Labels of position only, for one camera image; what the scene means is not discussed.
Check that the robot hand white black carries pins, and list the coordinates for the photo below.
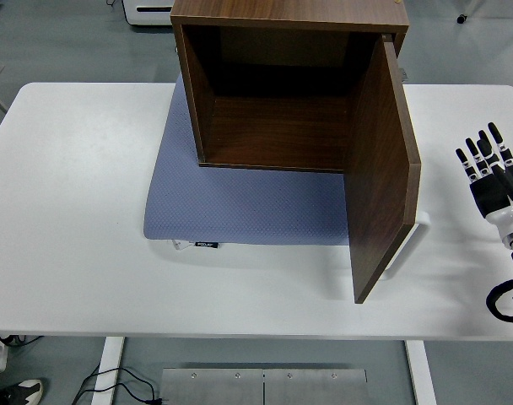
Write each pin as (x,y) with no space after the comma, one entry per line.
(490,196)

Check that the brown wooden cabinet door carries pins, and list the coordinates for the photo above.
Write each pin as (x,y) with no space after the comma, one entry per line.
(379,190)

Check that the metal cabinet hinge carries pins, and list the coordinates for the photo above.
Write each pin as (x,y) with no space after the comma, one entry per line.
(403,74)

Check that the brown wooden cabinet body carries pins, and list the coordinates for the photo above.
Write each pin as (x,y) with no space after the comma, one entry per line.
(282,12)

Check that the black caster wheel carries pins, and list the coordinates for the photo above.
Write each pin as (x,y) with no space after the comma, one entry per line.
(462,18)

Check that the white table leg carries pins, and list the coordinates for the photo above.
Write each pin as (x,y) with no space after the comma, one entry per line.
(421,375)
(109,363)

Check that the blue-grey textured mat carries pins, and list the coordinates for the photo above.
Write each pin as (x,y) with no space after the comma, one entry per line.
(239,202)

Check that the grey metal plate with screws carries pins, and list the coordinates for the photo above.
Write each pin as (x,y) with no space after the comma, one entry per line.
(210,388)
(315,388)

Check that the black mat label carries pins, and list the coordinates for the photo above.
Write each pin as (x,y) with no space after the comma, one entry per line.
(208,244)

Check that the white mat tag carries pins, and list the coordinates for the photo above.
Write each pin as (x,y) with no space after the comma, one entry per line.
(181,245)

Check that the white appliance with slot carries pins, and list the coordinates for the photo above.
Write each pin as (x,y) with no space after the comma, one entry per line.
(149,17)

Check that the person's foot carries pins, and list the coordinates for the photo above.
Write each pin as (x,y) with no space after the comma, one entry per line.
(24,386)

